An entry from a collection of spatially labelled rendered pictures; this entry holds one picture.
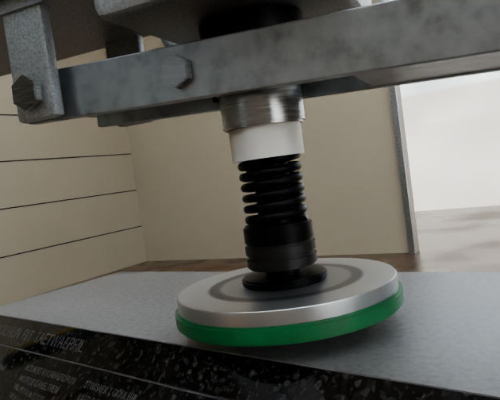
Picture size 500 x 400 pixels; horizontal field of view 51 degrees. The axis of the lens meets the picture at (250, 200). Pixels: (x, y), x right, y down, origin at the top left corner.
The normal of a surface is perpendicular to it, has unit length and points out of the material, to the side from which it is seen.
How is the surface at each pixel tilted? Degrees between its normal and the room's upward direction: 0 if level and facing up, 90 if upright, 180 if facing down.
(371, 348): 0
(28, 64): 90
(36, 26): 90
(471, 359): 0
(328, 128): 90
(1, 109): 90
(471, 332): 0
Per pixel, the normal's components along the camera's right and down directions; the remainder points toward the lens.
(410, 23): -0.39, 0.10
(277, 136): 0.28, 0.01
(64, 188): 0.84, -0.08
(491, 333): -0.14, -0.99
